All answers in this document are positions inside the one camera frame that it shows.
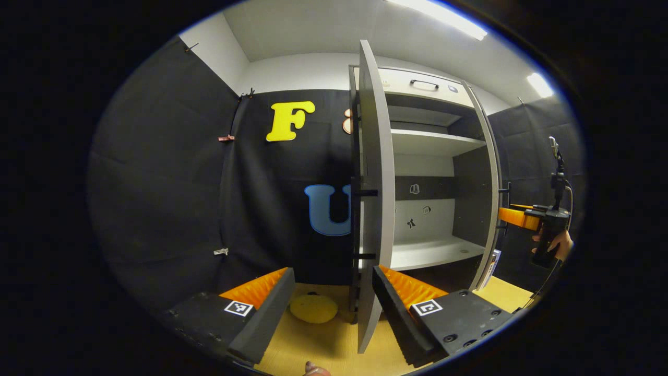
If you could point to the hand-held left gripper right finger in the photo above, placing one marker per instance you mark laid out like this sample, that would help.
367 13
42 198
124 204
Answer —
396 318

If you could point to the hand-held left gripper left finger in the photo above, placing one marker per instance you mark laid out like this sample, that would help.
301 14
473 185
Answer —
266 324

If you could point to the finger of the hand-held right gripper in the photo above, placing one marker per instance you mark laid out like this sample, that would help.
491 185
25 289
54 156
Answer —
527 207
516 218

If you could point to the white cabinet door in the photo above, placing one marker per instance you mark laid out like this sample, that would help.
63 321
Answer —
376 156
490 235

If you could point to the grey white cabinet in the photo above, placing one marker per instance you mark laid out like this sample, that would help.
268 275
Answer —
433 250

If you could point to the beige cabinet drawer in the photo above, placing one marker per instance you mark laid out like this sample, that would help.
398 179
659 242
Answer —
396 86

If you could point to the yellow round object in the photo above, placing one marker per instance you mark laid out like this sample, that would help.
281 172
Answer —
313 309

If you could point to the black backdrop cloth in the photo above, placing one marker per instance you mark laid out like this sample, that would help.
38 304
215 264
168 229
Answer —
156 183
522 156

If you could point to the small printed box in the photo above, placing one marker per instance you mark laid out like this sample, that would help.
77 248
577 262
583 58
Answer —
496 269

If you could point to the white clip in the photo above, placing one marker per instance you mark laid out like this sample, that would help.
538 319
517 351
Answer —
221 251

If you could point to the small ceiling light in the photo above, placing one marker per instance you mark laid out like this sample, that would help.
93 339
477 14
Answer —
540 84

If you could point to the long ceiling light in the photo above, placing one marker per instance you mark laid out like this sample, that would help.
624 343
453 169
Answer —
443 15

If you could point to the dark clip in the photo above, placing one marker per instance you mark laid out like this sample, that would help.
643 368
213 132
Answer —
248 94

